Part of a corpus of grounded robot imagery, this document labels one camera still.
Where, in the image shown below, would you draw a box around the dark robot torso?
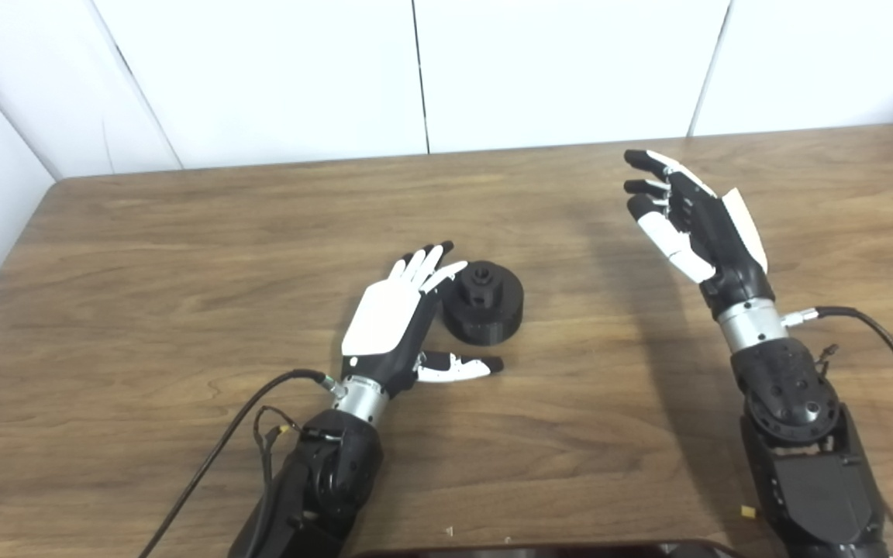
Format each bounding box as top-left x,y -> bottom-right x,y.
350,540 -> 742,558

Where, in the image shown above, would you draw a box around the thin left wrist wires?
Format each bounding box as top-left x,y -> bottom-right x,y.
253,405 -> 315,481

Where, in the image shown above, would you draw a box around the round black plastic part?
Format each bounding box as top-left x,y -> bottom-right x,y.
440,261 -> 526,346

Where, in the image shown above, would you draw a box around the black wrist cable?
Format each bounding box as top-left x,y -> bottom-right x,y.
136,369 -> 348,558
780,305 -> 893,558

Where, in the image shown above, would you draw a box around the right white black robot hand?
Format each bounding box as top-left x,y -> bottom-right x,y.
623,149 -> 775,320

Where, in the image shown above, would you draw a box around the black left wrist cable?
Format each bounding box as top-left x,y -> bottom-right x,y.
136,369 -> 348,558

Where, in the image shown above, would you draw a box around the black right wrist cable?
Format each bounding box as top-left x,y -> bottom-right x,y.
780,305 -> 893,558

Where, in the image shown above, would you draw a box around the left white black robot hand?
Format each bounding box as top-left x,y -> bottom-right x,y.
340,240 -> 505,400

